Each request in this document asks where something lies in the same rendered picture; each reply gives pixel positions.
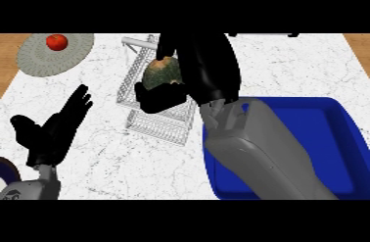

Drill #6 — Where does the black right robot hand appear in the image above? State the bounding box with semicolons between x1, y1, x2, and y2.
133;33;244;115

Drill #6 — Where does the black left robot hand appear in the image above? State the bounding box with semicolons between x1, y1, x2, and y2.
9;83;96;169

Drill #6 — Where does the green orange squash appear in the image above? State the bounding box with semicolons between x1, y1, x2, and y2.
142;56;186;91

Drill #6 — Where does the blue plastic tray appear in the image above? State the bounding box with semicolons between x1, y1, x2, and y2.
201;95;370;201

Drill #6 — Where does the dark blue round object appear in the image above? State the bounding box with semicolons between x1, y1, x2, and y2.
0;156;24;190

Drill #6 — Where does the round grey placemat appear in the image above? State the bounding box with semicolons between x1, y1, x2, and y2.
17;33;96;77

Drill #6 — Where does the red apple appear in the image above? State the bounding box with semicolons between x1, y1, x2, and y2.
45;33;70;52

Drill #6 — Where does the white wire tiered basket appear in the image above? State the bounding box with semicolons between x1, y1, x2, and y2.
114;34;199;147

